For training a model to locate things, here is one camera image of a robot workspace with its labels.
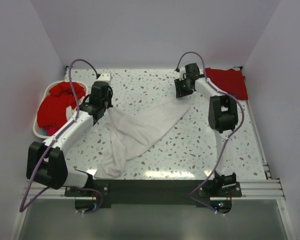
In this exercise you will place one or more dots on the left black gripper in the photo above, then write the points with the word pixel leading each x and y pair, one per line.
pixel 109 104

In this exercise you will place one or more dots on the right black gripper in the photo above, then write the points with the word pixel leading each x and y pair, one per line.
pixel 179 92

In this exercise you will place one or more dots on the white t shirt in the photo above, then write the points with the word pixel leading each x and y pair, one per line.
pixel 132 135

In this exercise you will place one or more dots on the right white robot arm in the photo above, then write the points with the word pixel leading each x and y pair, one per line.
pixel 222 119

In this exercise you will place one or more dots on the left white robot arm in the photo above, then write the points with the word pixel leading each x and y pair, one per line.
pixel 46 161

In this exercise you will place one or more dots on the white clothes in basket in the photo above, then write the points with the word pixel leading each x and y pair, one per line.
pixel 70 111

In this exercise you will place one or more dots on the red clothes in basket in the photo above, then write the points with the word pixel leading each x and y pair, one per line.
pixel 56 105

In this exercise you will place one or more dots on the folded red t shirt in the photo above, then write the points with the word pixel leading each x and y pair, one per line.
pixel 231 81

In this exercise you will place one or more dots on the white perforated laundry basket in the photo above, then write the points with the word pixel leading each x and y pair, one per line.
pixel 47 110

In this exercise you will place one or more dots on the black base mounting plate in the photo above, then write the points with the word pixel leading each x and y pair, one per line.
pixel 106 193

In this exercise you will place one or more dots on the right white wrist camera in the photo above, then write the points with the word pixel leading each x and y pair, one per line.
pixel 182 75

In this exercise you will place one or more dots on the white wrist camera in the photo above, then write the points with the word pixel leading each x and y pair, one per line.
pixel 182 75
pixel 105 77

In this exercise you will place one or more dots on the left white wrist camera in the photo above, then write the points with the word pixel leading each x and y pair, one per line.
pixel 105 77

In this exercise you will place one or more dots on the aluminium frame rail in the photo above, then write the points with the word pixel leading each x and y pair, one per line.
pixel 252 189

